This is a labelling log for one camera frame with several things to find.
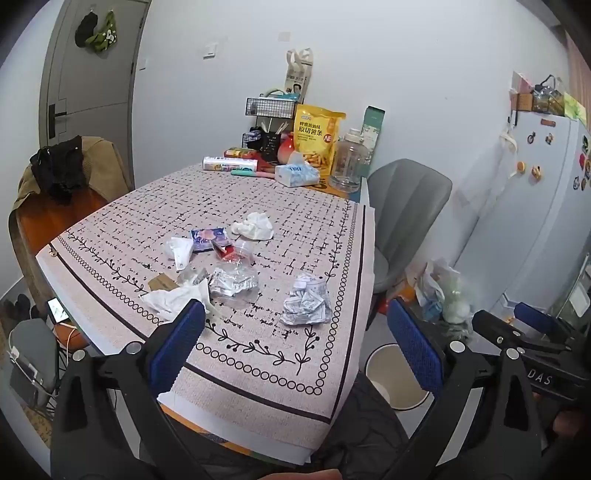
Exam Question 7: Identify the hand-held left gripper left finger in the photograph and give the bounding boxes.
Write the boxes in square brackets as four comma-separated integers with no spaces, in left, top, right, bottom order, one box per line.
[50,299,208,480]

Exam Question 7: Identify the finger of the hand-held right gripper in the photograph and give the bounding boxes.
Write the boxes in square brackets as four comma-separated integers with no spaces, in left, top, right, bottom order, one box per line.
[472,310,532,360]
[514,302,577,346]

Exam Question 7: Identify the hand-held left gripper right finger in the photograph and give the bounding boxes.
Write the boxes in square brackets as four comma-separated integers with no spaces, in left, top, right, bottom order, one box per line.
[383,298,543,480]

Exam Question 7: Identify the cream trash bin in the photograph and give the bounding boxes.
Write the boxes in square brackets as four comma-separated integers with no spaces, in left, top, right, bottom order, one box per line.
[365,344,437,411]

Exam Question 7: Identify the white tissue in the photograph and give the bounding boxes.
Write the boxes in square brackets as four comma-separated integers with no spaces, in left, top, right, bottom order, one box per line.
[231,212,274,241]
[140,278,214,321]

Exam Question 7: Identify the brown cardboard piece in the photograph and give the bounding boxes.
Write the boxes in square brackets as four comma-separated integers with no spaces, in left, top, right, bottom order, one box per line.
[148,272,181,291]

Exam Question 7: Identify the small silver foil scrap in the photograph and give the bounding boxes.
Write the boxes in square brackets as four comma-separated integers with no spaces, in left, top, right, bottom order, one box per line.
[178,267,208,286]

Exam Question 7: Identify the silver foil wrapper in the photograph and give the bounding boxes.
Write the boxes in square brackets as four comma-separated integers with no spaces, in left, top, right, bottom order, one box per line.
[208,270,258,296]

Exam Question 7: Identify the white plastic wrapper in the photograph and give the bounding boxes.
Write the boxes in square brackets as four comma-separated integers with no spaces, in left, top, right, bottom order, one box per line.
[163,237,195,272]

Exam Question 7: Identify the crushed clear plastic cup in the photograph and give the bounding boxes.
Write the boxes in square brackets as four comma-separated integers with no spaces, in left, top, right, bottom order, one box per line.
[217,236,260,306]

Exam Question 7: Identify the blue snack wrapper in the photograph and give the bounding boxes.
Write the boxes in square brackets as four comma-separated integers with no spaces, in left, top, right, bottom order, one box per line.
[191,226,232,253]

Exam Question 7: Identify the printed paper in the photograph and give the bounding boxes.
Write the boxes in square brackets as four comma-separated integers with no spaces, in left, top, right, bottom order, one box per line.
[279,272,333,326]

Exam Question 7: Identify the person's right hand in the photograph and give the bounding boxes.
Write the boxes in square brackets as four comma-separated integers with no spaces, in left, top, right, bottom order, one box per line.
[553,408,591,441]

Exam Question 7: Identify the person's left hand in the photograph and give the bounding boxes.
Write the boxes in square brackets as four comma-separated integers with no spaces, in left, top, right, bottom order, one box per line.
[256,468,343,480]

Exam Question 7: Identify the clear plastic bag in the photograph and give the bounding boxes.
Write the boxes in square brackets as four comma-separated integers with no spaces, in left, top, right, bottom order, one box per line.
[413,261,474,334]

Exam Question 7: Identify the white fridge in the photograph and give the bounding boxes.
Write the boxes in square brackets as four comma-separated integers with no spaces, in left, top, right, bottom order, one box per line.
[450,111,591,324]

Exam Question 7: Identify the person's dark trousers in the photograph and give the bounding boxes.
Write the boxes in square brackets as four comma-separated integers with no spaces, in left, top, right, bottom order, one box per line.
[217,374,409,480]

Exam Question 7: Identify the lit smartphone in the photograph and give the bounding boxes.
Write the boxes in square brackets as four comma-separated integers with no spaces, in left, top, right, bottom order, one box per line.
[47,298,71,324]

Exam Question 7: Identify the group of fridge magnets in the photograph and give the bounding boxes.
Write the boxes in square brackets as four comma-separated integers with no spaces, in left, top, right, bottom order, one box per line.
[516,131,591,192]

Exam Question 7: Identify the grey chair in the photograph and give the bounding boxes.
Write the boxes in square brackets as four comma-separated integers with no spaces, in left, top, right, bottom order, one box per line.
[367,159,453,324]

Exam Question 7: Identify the grey padded stool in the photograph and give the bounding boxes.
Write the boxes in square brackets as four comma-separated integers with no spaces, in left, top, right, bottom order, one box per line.
[9,318,62,411]

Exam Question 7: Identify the dark shoes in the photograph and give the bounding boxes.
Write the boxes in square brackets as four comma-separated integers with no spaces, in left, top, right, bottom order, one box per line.
[0,294,42,325]

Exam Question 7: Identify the orange wooden chair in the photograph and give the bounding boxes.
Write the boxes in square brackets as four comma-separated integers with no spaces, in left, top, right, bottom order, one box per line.
[9,182,112,333]

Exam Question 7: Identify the white hanging bag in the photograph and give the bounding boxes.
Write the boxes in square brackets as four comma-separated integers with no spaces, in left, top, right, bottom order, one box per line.
[501,117,520,153]

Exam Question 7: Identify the white long box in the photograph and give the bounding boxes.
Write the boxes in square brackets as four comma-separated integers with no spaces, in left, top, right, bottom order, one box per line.
[203,157,258,174]

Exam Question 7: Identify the orange mat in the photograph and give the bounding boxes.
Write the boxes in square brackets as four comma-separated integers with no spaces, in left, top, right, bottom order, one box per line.
[302,174,352,199]

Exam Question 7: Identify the clear water jug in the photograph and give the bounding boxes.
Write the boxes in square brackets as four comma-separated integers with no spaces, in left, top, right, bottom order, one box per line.
[329,128,372,193]

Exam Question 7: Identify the blue white tissue pack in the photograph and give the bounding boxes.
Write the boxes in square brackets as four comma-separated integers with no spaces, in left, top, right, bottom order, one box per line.
[274,151,321,188]

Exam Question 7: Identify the light green carton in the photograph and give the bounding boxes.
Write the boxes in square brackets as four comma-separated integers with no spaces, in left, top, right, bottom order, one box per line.
[562,91,588,121]

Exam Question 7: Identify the brown basket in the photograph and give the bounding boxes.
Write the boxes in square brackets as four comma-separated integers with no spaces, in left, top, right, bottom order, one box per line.
[510,92,536,114]

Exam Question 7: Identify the black pen holder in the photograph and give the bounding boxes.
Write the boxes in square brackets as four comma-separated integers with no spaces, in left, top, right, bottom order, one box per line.
[259,121,289,163]

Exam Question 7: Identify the green carton box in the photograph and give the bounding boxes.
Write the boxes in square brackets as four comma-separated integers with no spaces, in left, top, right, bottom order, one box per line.
[360,106,386,164]

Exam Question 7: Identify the yellow snack bag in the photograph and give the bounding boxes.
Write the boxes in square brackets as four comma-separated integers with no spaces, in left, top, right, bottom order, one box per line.
[294,104,347,176]

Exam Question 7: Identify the pink card box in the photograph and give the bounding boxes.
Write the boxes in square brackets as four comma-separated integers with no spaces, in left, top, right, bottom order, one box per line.
[510,71,535,97]

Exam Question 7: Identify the pink curtain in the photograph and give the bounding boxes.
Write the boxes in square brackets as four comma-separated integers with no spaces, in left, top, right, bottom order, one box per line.
[561,32,591,121]

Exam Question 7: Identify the black door lock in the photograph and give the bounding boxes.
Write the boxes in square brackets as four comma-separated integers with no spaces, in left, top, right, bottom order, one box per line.
[47,104,68,138]

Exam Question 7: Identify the grey door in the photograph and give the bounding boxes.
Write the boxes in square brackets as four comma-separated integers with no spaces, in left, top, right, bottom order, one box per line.
[39,0,152,185]

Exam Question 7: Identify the white tote bag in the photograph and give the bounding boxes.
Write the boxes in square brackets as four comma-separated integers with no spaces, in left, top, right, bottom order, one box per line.
[283,47,316,104]

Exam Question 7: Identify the green patterned cloth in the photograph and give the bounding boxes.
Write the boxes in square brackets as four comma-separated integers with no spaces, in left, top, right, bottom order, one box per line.
[88,11,117,54]

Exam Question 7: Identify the black hat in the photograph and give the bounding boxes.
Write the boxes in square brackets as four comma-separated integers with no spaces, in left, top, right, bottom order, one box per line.
[75,11,99,48]

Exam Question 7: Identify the white charging cable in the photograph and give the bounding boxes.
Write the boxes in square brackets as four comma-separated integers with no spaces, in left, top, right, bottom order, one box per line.
[7,323,79,407]

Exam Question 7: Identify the glass jar with handle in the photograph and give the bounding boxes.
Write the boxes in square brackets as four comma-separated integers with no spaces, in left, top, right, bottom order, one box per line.
[533,75,566,116]

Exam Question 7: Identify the black wire rack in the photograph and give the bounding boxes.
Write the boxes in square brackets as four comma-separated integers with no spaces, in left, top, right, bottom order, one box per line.
[241,90,298,151]

